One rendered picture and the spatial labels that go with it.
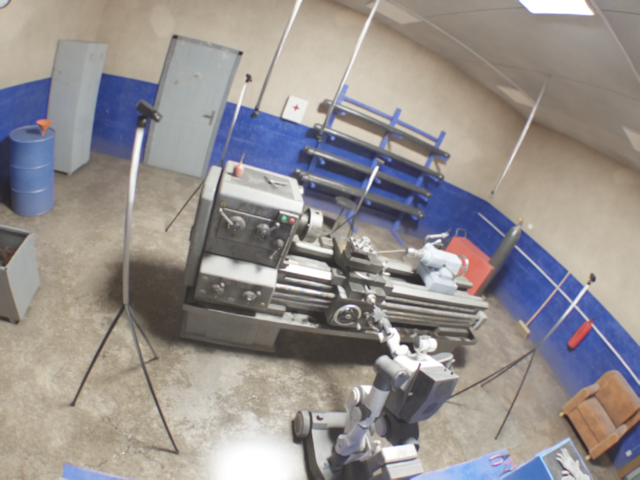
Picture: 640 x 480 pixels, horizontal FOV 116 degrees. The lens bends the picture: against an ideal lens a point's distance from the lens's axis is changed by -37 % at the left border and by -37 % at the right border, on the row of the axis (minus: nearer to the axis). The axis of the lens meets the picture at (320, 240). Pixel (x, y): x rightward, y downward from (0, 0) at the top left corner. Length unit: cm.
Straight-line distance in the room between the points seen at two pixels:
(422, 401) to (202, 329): 175
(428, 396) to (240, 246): 143
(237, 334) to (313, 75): 389
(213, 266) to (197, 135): 337
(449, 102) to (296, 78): 275
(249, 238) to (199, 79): 344
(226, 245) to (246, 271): 22
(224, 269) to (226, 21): 387
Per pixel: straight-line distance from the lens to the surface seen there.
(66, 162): 491
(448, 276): 303
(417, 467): 132
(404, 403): 161
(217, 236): 204
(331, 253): 266
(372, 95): 534
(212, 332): 260
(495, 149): 693
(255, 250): 210
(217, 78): 501
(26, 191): 392
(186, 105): 513
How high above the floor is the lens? 207
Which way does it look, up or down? 26 degrees down
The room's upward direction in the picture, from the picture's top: 24 degrees clockwise
